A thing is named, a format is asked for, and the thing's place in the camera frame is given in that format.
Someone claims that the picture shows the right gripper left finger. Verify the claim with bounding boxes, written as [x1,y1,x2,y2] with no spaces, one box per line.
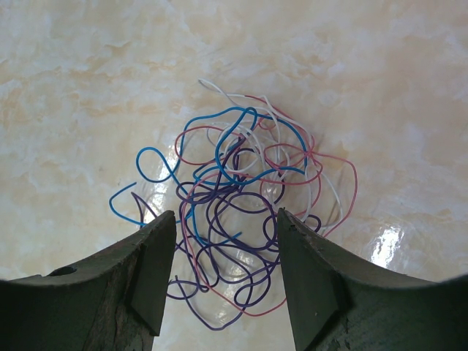
[1,211,176,350]

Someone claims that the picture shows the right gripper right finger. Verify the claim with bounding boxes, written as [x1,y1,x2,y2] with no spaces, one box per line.
[277,210,467,350]

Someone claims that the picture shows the wire bundle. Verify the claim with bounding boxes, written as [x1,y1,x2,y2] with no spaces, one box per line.
[108,78,359,332]

